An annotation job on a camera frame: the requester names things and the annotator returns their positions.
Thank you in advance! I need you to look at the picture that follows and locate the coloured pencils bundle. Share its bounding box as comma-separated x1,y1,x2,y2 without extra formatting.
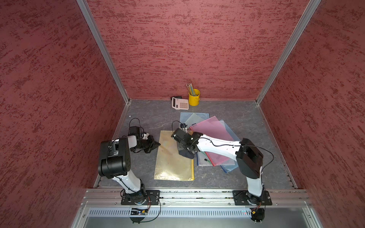
186,83,196,97

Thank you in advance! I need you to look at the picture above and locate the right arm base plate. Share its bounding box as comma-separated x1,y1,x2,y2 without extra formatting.
232,190,272,207

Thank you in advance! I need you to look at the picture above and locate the yellow pen cup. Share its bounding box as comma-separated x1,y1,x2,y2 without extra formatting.
188,89,200,106

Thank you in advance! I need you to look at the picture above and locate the yellow mesh document bag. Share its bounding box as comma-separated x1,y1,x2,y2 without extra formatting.
154,131,195,181

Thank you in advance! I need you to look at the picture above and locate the pink mesh document bag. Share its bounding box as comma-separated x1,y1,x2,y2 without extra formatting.
190,116,234,159

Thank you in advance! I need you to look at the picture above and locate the white mesh document bag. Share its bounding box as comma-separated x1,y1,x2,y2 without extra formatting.
197,152,235,166

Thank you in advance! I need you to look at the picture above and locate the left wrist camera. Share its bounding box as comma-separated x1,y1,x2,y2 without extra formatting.
128,126,150,140

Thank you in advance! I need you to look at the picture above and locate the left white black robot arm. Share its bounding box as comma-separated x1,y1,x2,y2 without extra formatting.
98,134,161,200

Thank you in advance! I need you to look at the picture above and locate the light blue document bag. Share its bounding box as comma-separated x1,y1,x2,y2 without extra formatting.
180,112,210,128

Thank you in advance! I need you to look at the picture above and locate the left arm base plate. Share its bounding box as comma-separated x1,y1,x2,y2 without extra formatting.
120,190,161,206

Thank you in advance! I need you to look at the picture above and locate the aluminium front rail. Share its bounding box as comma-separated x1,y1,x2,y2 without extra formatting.
72,187,322,228

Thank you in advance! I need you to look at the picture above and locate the pink desk calculator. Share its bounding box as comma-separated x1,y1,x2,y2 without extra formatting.
171,97,189,110

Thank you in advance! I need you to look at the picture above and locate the right aluminium corner post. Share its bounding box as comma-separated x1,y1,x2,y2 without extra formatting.
256,0,321,106

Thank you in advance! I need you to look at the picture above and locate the aluminium corner post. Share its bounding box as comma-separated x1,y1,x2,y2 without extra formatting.
77,0,130,105
256,0,321,106

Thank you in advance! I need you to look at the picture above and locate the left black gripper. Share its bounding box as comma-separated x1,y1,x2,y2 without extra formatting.
131,135,161,153

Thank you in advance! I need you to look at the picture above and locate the left aluminium corner post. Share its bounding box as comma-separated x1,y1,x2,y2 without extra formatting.
77,0,130,105

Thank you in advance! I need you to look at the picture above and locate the blue mesh document bag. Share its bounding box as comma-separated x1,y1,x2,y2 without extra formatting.
220,120,240,173

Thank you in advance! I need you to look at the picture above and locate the green mesh document bag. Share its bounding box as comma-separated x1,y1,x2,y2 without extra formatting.
184,113,207,128

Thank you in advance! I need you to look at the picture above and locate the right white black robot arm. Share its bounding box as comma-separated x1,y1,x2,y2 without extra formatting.
171,128,264,205

